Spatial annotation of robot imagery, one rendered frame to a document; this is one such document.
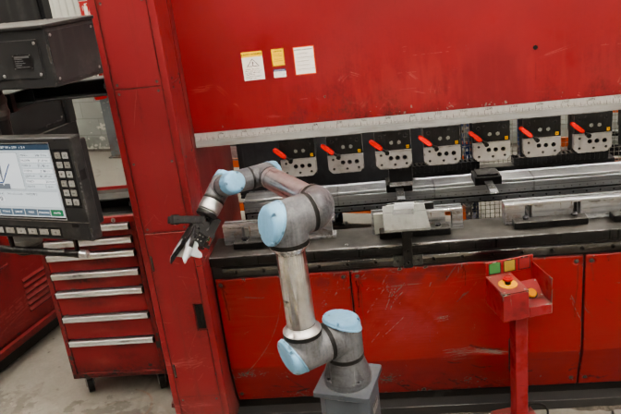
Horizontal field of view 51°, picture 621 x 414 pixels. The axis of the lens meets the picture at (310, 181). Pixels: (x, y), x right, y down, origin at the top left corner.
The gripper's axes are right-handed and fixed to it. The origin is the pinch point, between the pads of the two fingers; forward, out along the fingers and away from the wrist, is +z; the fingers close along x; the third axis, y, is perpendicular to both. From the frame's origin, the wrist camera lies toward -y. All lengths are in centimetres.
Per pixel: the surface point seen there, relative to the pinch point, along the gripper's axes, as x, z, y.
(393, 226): 2, -53, 74
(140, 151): 44, -38, -21
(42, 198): 22.5, -1.8, -44.5
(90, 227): 12.7, 0.8, -27.5
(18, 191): 29, -1, -52
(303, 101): 19, -85, 23
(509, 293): -29, -43, 112
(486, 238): -8, -66, 111
